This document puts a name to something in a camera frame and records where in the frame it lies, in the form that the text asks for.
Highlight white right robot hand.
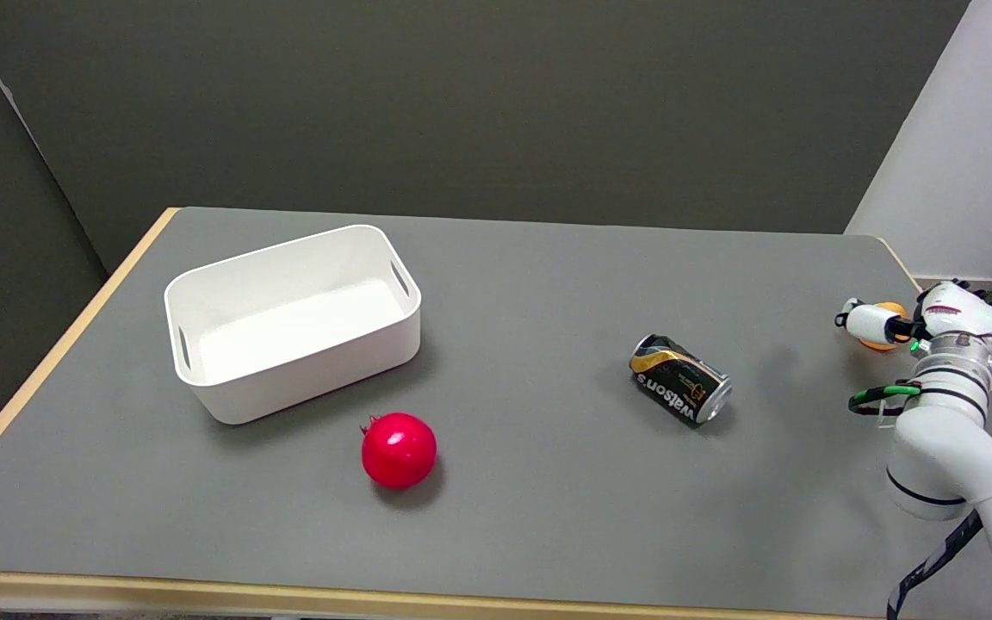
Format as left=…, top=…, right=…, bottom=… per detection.
left=834, top=278, right=992, bottom=352

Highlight black watsons drink can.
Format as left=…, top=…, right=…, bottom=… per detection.
left=629, top=333, right=733, bottom=425

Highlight red pomegranate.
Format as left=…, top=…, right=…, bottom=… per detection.
left=360, top=412, right=438, bottom=491

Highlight white plastic storage bin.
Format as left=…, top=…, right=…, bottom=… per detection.
left=164, top=224, right=422, bottom=425

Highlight green and black cable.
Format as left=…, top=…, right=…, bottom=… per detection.
left=848, top=384, right=923, bottom=418

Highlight black cable strap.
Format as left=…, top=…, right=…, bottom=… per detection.
left=886, top=448, right=992, bottom=620

